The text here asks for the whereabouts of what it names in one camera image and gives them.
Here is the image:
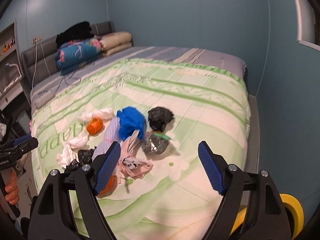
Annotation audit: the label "white crumpled tissue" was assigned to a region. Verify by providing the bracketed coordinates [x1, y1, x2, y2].
[55, 145, 78, 168]
[65, 132, 89, 148]

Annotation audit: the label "white plastic bag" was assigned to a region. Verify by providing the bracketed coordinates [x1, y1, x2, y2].
[77, 108, 115, 123]

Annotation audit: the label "small black plastic bag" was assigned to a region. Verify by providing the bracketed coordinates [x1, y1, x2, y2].
[64, 149, 97, 173]

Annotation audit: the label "clear plastic bag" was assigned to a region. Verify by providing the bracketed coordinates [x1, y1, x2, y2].
[142, 131, 175, 155]

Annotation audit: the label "person's left hand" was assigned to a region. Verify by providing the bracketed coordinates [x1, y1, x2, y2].
[5, 172, 20, 206]

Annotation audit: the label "beige folded quilt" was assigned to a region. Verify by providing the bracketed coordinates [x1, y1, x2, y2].
[100, 32, 133, 56]

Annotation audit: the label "pink crumpled cloth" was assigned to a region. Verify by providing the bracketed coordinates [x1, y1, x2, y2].
[116, 130, 153, 184]

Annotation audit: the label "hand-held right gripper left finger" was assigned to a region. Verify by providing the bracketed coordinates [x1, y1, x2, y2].
[27, 141, 122, 240]

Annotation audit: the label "black cable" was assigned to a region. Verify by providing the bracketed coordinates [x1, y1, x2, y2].
[54, 62, 83, 93]

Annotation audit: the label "grey shelf unit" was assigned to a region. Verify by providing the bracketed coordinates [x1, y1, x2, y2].
[0, 21, 32, 110]

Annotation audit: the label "grey upholstered bed frame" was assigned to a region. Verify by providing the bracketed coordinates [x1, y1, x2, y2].
[21, 21, 260, 205]

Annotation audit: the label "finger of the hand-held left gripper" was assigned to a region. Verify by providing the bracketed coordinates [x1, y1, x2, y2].
[0, 134, 39, 158]

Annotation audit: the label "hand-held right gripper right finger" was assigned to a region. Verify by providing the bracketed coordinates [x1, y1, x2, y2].
[197, 141, 293, 240]

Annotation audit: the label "black clothing pile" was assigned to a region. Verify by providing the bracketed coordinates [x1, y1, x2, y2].
[55, 21, 93, 48]

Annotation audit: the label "striped bed sheet mattress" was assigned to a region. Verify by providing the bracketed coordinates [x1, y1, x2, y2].
[30, 46, 248, 107]

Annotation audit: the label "blue floral folded quilt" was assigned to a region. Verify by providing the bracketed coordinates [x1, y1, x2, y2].
[55, 38, 103, 76]

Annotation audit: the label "orange peel ball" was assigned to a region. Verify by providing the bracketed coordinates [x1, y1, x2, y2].
[86, 117, 104, 136]

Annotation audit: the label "window frame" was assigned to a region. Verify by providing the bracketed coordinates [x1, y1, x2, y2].
[289, 0, 320, 47]

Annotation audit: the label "green printed blanket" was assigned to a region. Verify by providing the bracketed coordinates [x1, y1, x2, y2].
[31, 58, 251, 239]

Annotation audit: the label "yellow tape roll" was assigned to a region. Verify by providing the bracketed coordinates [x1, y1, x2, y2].
[229, 194, 305, 240]

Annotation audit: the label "large black plastic bag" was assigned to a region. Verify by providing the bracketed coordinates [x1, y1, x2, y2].
[147, 106, 175, 132]

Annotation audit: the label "orange peel piece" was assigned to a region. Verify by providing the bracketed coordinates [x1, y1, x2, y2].
[96, 175, 116, 198]

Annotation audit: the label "lavender striped cloth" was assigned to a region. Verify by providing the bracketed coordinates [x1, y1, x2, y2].
[92, 117, 122, 161]

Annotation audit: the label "blue plastic bag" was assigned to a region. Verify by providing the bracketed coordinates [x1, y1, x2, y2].
[116, 106, 146, 142]

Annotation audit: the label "white charging cable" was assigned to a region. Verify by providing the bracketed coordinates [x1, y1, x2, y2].
[31, 39, 48, 85]

